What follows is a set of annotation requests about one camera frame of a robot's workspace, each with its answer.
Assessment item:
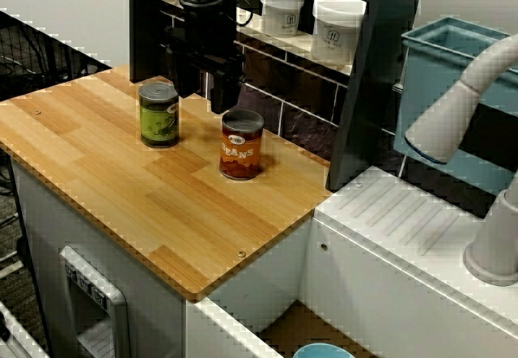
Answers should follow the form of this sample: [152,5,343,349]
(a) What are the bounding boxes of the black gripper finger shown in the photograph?
[208,69,245,115]
[172,49,202,100]

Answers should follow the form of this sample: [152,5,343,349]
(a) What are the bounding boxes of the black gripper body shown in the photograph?
[163,5,246,78]

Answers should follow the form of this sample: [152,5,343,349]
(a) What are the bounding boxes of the green peas can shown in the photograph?
[138,81,180,148]

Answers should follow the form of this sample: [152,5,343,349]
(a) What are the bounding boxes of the orange beans can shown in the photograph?
[219,109,265,181]

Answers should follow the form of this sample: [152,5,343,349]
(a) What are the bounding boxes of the white lidded plastic jar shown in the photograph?
[260,0,307,38]
[310,0,367,66]

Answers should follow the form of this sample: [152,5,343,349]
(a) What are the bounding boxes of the black upright panel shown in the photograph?
[326,0,428,192]

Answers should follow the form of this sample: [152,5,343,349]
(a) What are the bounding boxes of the white toy kitchen cabinet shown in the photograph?
[10,159,188,358]

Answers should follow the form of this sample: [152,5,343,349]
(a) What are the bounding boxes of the teal plastic bin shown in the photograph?
[393,16,518,198]

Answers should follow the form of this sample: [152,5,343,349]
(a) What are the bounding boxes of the grey curved faucet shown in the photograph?
[404,32,518,287]

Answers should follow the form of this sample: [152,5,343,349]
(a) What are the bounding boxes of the white toy sink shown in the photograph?
[185,166,518,358]

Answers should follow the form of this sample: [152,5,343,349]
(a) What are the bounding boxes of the light blue bowl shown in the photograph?
[291,343,357,358]

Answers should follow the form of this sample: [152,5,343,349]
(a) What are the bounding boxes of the black wire mesh fence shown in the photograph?
[0,9,111,92]

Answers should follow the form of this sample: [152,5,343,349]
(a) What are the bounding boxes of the white aluminium frame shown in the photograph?
[0,300,50,358]

